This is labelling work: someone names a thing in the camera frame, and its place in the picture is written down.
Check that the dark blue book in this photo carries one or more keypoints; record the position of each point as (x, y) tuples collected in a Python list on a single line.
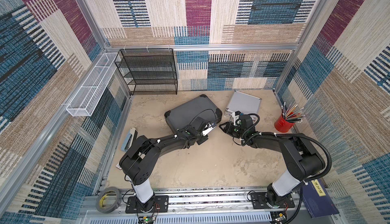
[(317, 200)]

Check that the silver aluminium poker case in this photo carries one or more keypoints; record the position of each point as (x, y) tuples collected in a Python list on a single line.
[(242, 102)]

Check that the grey tape roll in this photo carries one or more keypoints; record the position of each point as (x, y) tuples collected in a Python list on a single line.
[(108, 200)]

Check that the white mesh wall basket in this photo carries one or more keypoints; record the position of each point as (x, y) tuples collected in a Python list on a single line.
[(91, 91)]

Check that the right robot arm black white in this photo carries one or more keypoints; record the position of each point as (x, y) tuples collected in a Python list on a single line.
[(305, 158)]

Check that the red pencil cup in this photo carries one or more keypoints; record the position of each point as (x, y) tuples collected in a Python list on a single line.
[(282, 125)]

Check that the blue grey stapler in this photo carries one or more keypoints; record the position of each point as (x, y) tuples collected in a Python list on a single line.
[(130, 137)]

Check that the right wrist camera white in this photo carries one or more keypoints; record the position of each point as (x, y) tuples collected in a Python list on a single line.
[(236, 118)]

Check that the dark grey poker case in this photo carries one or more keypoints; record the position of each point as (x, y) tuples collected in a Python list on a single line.
[(200, 106)]

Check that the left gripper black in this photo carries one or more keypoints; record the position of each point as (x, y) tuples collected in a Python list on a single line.
[(204, 140)]

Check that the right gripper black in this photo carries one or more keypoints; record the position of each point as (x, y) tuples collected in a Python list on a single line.
[(230, 128)]

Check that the black mesh shelf rack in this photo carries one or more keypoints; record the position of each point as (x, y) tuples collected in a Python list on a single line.
[(148, 71)]

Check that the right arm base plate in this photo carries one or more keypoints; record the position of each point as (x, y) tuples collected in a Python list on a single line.
[(270, 200)]

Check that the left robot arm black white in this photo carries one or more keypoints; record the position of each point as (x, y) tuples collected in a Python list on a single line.
[(140, 159)]

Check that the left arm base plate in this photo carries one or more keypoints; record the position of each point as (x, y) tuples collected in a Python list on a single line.
[(156, 204)]

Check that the bundle of coloured pencils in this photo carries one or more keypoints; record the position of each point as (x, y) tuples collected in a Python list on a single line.
[(292, 113)]

